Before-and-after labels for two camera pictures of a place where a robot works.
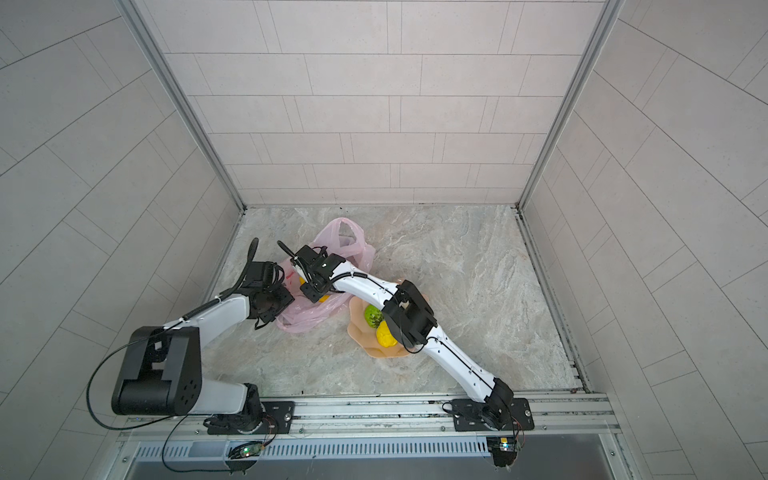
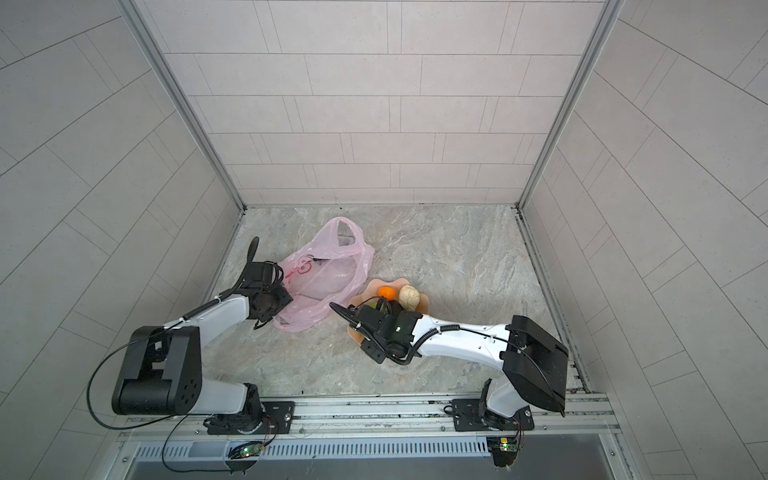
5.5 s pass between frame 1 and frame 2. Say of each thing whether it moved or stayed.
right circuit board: stayed
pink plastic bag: stayed
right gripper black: moved
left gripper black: stayed
